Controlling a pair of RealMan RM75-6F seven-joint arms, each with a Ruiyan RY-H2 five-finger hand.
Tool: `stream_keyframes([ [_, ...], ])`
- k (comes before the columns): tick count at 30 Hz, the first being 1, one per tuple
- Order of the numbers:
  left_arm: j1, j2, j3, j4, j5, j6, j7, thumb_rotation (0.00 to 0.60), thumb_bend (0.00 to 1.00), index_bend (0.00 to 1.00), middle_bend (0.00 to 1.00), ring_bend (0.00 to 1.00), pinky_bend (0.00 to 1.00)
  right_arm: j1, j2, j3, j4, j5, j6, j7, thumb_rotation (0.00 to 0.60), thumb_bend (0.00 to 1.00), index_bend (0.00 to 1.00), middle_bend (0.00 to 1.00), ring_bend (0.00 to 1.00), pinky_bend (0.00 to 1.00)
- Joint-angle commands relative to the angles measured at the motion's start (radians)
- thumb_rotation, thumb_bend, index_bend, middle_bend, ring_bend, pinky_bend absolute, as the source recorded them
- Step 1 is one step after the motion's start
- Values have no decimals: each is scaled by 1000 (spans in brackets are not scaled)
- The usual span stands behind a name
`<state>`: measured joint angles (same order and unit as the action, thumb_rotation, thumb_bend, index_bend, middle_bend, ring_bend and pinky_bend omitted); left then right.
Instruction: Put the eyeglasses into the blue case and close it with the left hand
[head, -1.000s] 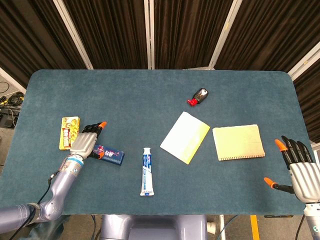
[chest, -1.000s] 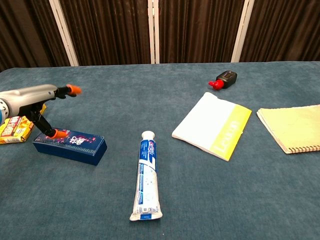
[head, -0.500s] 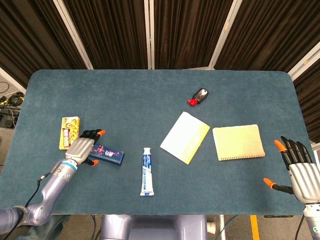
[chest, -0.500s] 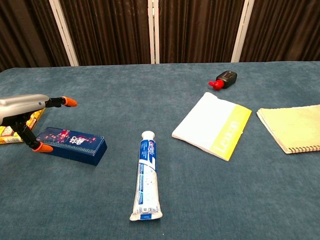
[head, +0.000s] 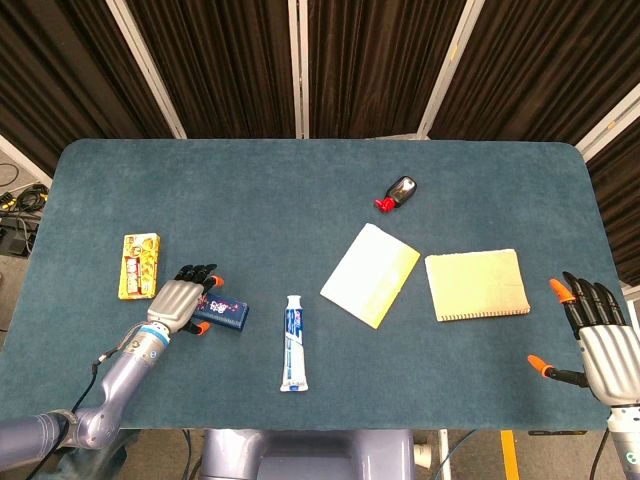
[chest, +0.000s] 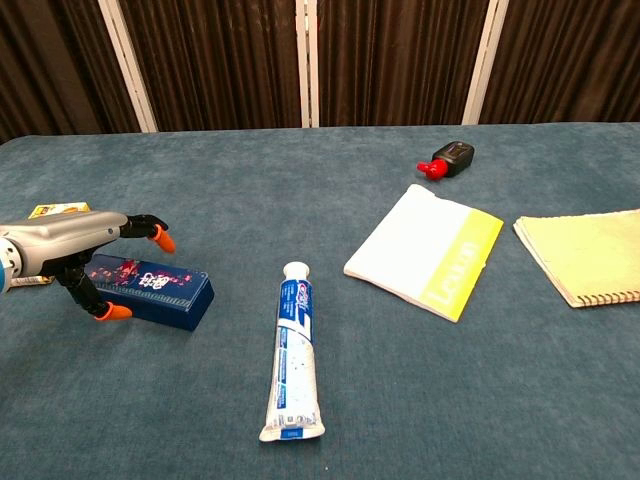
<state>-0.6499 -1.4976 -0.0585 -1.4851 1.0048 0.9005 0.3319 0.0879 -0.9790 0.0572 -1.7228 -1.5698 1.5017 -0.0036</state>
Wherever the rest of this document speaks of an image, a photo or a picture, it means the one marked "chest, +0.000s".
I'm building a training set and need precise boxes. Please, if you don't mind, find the dark brown curtain panel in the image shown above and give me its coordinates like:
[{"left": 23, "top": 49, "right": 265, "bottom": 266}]
[
  {"left": 479, "top": 0, "right": 640, "bottom": 125},
  {"left": 317, "top": 0, "right": 490, "bottom": 128},
  {"left": 0, "top": 0, "right": 142, "bottom": 144},
  {"left": 118, "top": 0, "right": 304, "bottom": 134}
]

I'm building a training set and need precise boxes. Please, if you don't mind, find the white and yellow book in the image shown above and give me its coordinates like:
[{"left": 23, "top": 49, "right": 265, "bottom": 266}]
[{"left": 343, "top": 183, "right": 505, "bottom": 324}]

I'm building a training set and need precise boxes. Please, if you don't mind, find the tan spiral notebook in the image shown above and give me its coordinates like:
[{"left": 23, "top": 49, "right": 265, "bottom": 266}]
[{"left": 512, "top": 208, "right": 640, "bottom": 309}]

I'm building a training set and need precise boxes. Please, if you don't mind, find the blue felt table mat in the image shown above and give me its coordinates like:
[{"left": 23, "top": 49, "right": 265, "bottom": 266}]
[{"left": 0, "top": 122, "right": 640, "bottom": 480}]

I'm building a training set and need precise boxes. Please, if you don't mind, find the white frame post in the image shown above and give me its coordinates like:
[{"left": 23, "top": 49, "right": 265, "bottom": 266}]
[
  {"left": 295, "top": 0, "right": 320, "bottom": 129},
  {"left": 460, "top": 0, "right": 510, "bottom": 126},
  {"left": 97, "top": 0, "right": 159, "bottom": 134}
]

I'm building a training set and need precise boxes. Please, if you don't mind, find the yellow snack box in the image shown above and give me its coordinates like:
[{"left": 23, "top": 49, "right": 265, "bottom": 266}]
[{"left": 9, "top": 201, "right": 92, "bottom": 289}]

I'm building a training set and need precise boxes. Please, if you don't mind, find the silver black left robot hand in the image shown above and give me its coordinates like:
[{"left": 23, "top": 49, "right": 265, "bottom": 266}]
[{"left": 0, "top": 210, "right": 177, "bottom": 322}]

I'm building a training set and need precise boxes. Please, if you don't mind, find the white blue toothpaste tube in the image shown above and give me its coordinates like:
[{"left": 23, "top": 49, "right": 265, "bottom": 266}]
[{"left": 258, "top": 261, "right": 326, "bottom": 443}]

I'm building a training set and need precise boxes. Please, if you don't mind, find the blue cardboard glasses case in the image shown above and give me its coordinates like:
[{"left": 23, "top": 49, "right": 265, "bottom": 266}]
[{"left": 84, "top": 253, "right": 216, "bottom": 332}]

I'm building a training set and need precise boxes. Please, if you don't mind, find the black bottle red cap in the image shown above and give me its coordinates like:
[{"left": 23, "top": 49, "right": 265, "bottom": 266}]
[{"left": 416, "top": 141, "right": 476, "bottom": 181}]

